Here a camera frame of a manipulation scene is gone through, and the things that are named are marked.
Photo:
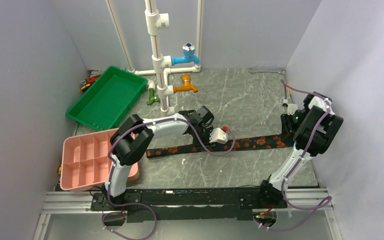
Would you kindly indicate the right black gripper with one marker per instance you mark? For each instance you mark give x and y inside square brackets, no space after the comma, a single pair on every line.
[288,129]

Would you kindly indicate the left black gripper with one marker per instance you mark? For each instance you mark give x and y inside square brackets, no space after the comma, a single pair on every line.
[206,141]

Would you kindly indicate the dark floral necktie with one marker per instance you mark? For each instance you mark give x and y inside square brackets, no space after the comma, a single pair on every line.
[275,141]

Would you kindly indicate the green plastic tray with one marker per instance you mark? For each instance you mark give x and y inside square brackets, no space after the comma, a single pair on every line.
[108,100]

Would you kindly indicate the pink compartment organizer box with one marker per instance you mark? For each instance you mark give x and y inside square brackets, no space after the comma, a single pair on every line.
[84,163]

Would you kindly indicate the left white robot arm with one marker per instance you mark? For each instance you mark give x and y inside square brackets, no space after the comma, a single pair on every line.
[132,139]

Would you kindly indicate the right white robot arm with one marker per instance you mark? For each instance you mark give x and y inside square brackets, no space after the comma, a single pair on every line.
[314,128]

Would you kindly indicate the silver wrench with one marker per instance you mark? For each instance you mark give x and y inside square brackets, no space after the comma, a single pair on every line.
[258,70]

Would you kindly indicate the orange faucet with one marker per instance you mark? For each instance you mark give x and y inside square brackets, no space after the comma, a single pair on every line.
[187,85]

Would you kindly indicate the green faucet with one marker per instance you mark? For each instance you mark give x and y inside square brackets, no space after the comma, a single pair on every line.
[153,96]

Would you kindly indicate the blue faucet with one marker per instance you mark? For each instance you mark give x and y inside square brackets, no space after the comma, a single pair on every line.
[188,50]

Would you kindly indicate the white pvc pipe assembly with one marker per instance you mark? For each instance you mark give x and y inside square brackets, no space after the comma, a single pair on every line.
[162,66]

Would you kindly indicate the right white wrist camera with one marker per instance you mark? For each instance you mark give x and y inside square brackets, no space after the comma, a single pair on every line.
[291,108]

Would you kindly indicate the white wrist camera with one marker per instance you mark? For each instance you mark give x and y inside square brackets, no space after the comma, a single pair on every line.
[291,108]
[218,135]

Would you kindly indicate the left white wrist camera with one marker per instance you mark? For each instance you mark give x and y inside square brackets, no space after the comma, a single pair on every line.
[218,135]

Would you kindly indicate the aluminium frame rail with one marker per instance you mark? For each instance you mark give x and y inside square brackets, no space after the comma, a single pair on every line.
[64,202]

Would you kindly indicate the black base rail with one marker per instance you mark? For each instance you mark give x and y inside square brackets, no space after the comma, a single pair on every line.
[238,203]

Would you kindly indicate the red handled pliers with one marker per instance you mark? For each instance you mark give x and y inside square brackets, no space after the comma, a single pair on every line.
[87,83]

